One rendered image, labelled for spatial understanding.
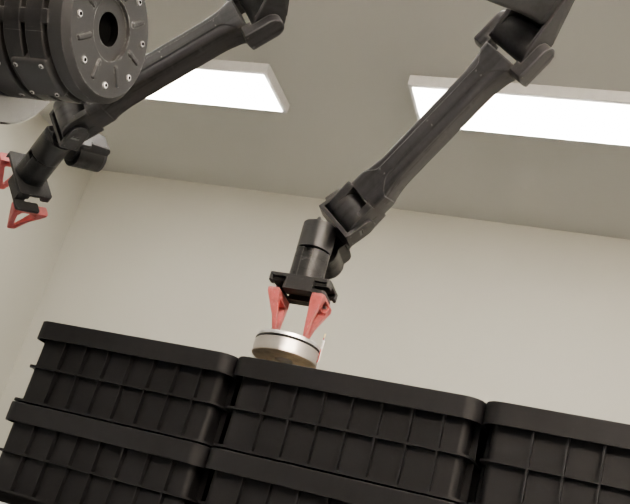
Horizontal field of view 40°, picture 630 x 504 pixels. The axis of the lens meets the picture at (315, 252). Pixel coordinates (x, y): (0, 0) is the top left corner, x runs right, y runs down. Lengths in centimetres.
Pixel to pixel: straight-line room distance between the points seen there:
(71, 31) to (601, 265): 418
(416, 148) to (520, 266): 344
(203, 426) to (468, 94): 67
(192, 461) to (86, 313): 445
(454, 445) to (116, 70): 51
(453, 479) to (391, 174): 61
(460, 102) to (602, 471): 68
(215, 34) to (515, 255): 351
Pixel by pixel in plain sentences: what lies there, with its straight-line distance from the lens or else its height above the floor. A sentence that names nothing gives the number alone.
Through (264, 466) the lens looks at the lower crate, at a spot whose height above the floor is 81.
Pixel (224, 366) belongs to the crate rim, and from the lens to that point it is 103.
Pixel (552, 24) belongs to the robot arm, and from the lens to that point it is 138.
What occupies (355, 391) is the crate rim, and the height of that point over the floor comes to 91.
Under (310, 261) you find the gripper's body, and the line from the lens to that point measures 137.
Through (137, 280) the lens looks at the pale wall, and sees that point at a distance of 536.
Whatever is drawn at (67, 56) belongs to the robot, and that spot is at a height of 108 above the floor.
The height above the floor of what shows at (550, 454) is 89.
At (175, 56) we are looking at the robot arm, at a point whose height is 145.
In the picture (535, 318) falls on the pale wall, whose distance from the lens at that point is 469.
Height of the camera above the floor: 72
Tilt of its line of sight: 20 degrees up
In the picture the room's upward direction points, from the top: 16 degrees clockwise
